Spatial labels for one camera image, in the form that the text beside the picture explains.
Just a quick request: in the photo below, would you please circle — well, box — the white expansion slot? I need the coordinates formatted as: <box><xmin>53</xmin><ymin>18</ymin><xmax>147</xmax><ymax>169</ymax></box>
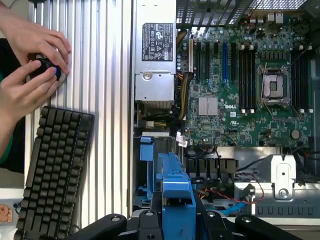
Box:
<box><xmin>188</xmin><ymin>38</ymin><xmax>194</xmax><ymax>74</ymax></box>

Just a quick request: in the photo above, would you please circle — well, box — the silver metal drive bracket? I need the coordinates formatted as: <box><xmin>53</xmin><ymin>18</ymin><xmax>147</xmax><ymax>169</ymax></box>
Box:
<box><xmin>270</xmin><ymin>154</ymin><xmax>297</xmax><ymax>201</ymax></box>

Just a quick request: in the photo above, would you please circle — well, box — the black RAM slot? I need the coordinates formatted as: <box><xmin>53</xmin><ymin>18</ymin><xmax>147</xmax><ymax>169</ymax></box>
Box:
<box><xmin>251</xmin><ymin>45</ymin><xmax>257</xmax><ymax>114</ymax></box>
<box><xmin>300</xmin><ymin>46</ymin><xmax>305</xmax><ymax>114</ymax></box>
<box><xmin>247</xmin><ymin>45</ymin><xmax>253</xmax><ymax>114</ymax></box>
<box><xmin>295</xmin><ymin>46</ymin><xmax>301</xmax><ymax>114</ymax></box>
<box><xmin>243</xmin><ymin>45</ymin><xmax>248</xmax><ymax>114</ymax></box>
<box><xmin>238</xmin><ymin>45</ymin><xmax>244</xmax><ymax>114</ymax></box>
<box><xmin>291</xmin><ymin>46</ymin><xmax>297</xmax><ymax>114</ymax></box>
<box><xmin>304</xmin><ymin>46</ymin><xmax>313</xmax><ymax>114</ymax></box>

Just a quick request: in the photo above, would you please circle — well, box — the blue expansion slot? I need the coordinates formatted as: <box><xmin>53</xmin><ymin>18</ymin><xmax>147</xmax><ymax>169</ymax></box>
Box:
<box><xmin>222</xmin><ymin>41</ymin><xmax>228</xmax><ymax>84</ymax></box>

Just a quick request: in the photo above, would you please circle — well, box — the open silver PC case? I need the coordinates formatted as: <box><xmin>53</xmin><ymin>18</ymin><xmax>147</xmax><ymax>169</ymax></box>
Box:
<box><xmin>128</xmin><ymin>0</ymin><xmax>320</xmax><ymax>226</ymax></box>

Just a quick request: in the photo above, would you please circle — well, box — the silver power supply unit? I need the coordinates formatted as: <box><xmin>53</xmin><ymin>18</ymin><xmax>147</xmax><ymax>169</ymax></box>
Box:
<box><xmin>134</xmin><ymin>0</ymin><xmax>176</xmax><ymax>102</ymax></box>

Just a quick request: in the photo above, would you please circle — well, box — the black plastic fan shroud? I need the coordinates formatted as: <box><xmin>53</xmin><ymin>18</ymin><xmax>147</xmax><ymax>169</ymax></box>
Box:
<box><xmin>186</xmin><ymin>157</ymin><xmax>240</xmax><ymax>181</ymax></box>

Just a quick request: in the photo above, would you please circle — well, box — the person's right hand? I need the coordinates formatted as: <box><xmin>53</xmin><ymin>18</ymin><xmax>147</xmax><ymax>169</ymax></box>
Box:
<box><xmin>0</xmin><ymin>59</ymin><xmax>61</xmax><ymax>121</ymax></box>

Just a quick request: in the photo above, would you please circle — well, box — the person's green shirt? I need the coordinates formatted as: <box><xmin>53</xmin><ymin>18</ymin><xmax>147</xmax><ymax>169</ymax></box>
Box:
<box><xmin>0</xmin><ymin>134</ymin><xmax>15</xmax><ymax>166</ymax></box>

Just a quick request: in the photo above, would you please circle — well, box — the CPU socket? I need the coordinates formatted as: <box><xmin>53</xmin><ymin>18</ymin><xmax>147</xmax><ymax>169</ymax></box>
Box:
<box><xmin>257</xmin><ymin>63</ymin><xmax>292</xmax><ymax>104</ymax></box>

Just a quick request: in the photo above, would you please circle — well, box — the orange cartoon sticker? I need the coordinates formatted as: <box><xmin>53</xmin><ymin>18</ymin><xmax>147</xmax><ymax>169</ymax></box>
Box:
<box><xmin>0</xmin><ymin>203</ymin><xmax>14</xmax><ymax>224</ymax></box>

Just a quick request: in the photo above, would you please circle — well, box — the red black thin wire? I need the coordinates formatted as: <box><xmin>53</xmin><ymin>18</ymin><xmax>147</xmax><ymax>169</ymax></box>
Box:
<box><xmin>199</xmin><ymin>179</ymin><xmax>266</xmax><ymax>205</ymax></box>

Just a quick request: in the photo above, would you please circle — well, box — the long black expansion slot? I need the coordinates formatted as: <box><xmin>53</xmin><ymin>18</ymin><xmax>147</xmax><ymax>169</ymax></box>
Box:
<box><xmin>195</xmin><ymin>41</ymin><xmax>202</xmax><ymax>82</ymax></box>
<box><xmin>205</xmin><ymin>41</ymin><xmax>211</xmax><ymax>81</ymax></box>

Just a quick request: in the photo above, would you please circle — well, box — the black keyboard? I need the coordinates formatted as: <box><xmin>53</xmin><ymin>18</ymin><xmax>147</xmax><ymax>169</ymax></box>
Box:
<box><xmin>13</xmin><ymin>105</ymin><xmax>96</xmax><ymax>240</ymax></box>

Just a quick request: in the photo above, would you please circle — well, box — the yellow black power wire bundle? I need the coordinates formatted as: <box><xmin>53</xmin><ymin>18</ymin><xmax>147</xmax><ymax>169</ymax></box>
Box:
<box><xmin>177</xmin><ymin>71</ymin><xmax>194</xmax><ymax>121</ymax></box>

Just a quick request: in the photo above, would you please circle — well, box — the white red label tag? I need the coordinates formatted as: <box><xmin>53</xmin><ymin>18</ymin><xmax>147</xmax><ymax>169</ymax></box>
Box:
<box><xmin>175</xmin><ymin>132</ymin><xmax>189</xmax><ymax>149</ymax></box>

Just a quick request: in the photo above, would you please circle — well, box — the person's left hand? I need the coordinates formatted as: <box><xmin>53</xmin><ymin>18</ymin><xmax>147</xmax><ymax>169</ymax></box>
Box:
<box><xmin>0</xmin><ymin>23</ymin><xmax>73</xmax><ymax>76</ymax></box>

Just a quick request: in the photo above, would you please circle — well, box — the silver chipset heat sink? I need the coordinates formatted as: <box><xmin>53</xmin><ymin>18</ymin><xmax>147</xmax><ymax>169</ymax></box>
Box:
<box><xmin>198</xmin><ymin>96</ymin><xmax>219</xmax><ymax>117</ymax></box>

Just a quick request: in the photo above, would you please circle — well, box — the light blue disk wire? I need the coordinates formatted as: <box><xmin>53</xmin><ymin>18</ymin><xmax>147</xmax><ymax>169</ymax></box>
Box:
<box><xmin>223</xmin><ymin>200</ymin><xmax>247</xmax><ymax>217</ymax></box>

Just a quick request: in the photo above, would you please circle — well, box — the green Dell motherboard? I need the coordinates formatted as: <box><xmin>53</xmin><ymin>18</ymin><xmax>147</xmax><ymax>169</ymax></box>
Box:
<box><xmin>176</xmin><ymin>24</ymin><xmax>315</xmax><ymax>149</ymax></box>

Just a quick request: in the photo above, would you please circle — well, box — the blue disk bay latch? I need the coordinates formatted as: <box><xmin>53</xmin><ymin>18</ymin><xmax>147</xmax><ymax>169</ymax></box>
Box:
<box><xmin>139</xmin><ymin>136</ymin><xmax>154</xmax><ymax>161</ymax></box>

